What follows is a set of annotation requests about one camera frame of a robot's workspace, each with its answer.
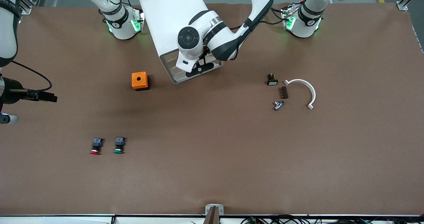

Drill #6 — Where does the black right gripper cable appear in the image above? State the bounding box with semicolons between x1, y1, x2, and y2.
12;61;53;92

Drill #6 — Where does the brown tapered post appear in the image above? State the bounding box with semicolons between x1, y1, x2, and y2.
203;206;220;224

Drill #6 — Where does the red mushroom push button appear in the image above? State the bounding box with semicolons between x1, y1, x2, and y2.
90;138;104;155

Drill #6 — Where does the green mushroom push button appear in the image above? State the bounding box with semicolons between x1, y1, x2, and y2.
114;137;127;154

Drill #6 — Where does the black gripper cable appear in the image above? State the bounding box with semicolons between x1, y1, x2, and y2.
229;0;315;31
12;61;53;92

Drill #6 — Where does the white curved plastic bracket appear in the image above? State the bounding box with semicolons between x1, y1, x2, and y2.
284;79;316;110

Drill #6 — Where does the black cable bundle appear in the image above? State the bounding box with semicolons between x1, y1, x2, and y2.
240;214;424;224

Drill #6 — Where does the white drawer cabinet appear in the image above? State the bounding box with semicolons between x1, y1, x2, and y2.
139;0;223;85

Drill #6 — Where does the grey metal bracket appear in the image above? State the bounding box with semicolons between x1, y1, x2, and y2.
205;204;225;216

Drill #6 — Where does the black arm base cable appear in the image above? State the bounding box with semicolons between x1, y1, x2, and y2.
270;6;286;21

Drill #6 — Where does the orange button enclosure box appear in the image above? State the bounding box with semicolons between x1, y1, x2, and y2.
132;72;150;91

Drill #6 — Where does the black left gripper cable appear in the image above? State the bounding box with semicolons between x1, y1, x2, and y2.
229;0;315;31

